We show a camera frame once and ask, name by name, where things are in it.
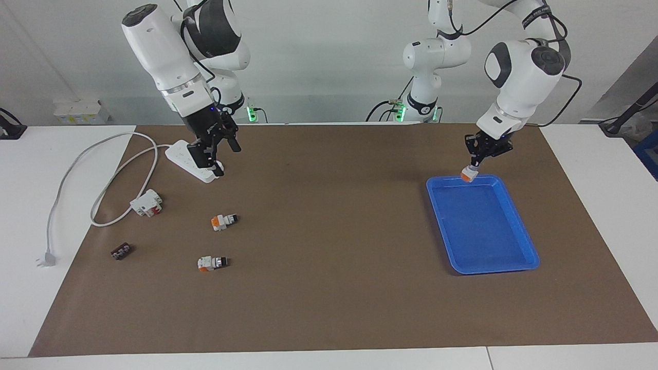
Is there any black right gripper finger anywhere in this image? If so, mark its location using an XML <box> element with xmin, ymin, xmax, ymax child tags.
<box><xmin>220</xmin><ymin>126</ymin><xmax>241</xmax><ymax>153</ymax></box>
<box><xmin>186</xmin><ymin>140</ymin><xmax>225</xmax><ymax>177</ymax></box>

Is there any white power strip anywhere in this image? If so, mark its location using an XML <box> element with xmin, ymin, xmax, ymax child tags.
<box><xmin>166</xmin><ymin>140</ymin><xmax>225</xmax><ymax>183</ymax></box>

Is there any blue plastic tray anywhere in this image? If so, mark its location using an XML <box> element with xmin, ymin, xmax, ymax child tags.
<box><xmin>426</xmin><ymin>174</ymin><xmax>541</xmax><ymax>275</ymax></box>

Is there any white red circuit breaker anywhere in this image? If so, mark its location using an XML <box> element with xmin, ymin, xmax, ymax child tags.
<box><xmin>130</xmin><ymin>189</ymin><xmax>163</xmax><ymax>218</ymax></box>

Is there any white cardboard box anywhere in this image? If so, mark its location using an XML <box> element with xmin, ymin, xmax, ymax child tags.
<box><xmin>53</xmin><ymin>99</ymin><xmax>111</xmax><ymax>125</ymax></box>

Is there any black pole stand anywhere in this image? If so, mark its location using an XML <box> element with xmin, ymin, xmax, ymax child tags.
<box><xmin>599</xmin><ymin>82</ymin><xmax>658</xmax><ymax>137</ymax></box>

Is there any brown table mat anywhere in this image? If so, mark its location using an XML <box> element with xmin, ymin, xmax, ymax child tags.
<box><xmin>28</xmin><ymin>122</ymin><xmax>658</xmax><ymax>358</ymax></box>

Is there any blue storage crate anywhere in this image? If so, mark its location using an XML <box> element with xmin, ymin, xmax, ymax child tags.
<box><xmin>633</xmin><ymin>131</ymin><xmax>658</xmax><ymax>180</ymax></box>

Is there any black clamp object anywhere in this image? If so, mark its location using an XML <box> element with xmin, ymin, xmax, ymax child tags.
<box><xmin>0</xmin><ymin>108</ymin><xmax>27</xmax><ymax>140</ymax></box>

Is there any orange white switch lower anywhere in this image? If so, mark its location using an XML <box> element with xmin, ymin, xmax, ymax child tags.
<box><xmin>197</xmin><ymin>255</ymin><xmax>230</xmax><ymax>272</ymax></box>

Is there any white power cable with plug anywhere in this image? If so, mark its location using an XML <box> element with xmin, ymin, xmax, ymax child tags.
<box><xmin>36</xmin><ymin>132</ymin><xmax>170</xmax><ymax>268</ymax></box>

